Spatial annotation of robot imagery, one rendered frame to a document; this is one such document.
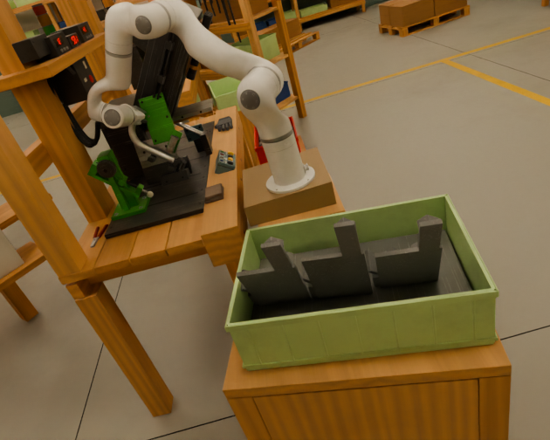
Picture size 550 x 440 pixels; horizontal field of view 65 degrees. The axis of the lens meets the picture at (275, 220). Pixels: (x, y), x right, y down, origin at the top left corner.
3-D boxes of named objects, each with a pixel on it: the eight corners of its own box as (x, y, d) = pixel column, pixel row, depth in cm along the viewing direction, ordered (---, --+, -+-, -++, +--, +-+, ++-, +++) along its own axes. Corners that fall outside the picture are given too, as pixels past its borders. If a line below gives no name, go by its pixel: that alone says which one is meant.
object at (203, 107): (214, 103, 221) (212, 98, 220) (213, 113, 207) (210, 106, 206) (142, 124, 224) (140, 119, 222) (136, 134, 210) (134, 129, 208)
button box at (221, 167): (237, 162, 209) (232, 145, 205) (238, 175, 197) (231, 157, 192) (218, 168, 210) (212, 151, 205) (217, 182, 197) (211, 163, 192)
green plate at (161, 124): (181, 136, 206) (166, 92, 200) (177, 138, 198) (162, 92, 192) (158, 143, 207) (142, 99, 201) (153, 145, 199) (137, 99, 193)
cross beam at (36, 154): (113, 96, 263) (106, 81, 258) (23, 195, 152) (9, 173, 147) (105, 98, 263) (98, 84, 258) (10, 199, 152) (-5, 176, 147)
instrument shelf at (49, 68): (113, 37, 228) (110, 30, 226) (52, 77, 151) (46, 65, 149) (70, 51, 230) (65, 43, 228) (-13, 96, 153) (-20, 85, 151)
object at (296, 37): (290, 41, 901) (285, 18, 878) (319, 38, 847) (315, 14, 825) (250, 61, 837) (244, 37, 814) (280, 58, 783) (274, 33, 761)
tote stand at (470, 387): (460, 384, 179) (452, 230, 138) (505, 528, 136) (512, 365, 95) (300, 397, 193) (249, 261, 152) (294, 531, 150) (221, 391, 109)
